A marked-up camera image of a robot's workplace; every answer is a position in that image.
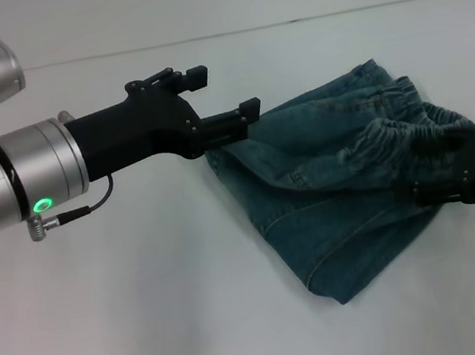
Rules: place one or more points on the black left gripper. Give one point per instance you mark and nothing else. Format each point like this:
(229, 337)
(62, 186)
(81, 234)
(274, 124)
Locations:
(134, 131)

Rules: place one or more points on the blue denim shorts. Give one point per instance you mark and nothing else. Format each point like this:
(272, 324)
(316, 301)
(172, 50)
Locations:
(336, 197)

